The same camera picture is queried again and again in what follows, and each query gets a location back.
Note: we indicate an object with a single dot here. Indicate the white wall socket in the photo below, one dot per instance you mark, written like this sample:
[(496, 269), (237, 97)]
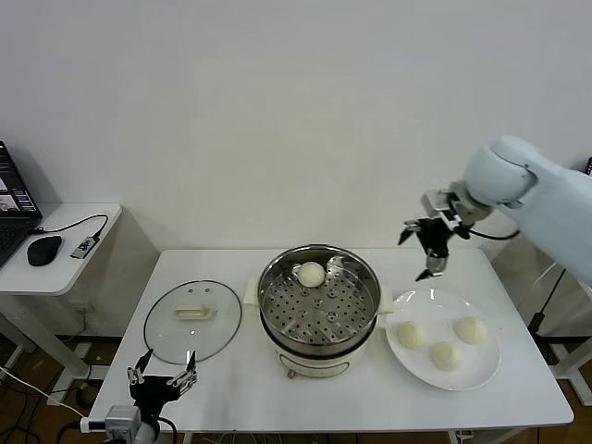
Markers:
[(82, 306)]

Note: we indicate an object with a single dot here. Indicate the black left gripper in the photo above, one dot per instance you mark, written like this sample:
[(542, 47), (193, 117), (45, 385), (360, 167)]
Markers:
[(152, 390)]

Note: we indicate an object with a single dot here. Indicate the stainless steel steamer basket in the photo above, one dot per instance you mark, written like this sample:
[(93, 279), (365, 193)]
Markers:
[(358, 277)]

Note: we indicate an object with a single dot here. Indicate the white side table with mouse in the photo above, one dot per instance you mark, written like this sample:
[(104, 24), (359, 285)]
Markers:
[(55, 277)]

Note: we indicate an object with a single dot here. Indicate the cream electric cooker base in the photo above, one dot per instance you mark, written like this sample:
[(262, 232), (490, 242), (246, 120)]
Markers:
[(314, 365)]

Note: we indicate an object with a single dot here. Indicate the white round plate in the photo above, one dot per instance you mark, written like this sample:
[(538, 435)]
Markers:
[(416, 365)]

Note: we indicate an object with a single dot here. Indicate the brown round floor object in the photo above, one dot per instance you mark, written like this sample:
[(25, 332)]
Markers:
[(85, 396)]

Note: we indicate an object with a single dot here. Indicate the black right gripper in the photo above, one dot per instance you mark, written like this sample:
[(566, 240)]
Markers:
[(437, 236)]

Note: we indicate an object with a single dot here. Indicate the white steamed baozi bun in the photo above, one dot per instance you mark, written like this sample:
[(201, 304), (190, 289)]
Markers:
[(311, 275), (411, 335), (472, 329), (445, 356)]

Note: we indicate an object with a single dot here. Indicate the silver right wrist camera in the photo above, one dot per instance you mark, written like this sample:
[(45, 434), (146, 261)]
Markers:
[(437, 201)]

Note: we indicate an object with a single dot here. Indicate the grey usb hub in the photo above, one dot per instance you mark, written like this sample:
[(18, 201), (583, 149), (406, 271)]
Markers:
[(84, 247)]

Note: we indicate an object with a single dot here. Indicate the black laptop beside mouse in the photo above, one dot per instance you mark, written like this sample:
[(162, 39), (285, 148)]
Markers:
[(14, 231)]

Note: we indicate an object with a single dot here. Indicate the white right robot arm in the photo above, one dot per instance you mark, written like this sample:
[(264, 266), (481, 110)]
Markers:
[(546, 203)]

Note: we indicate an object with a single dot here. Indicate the black computer mouse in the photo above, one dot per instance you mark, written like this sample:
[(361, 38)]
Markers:
[(44, 250)]

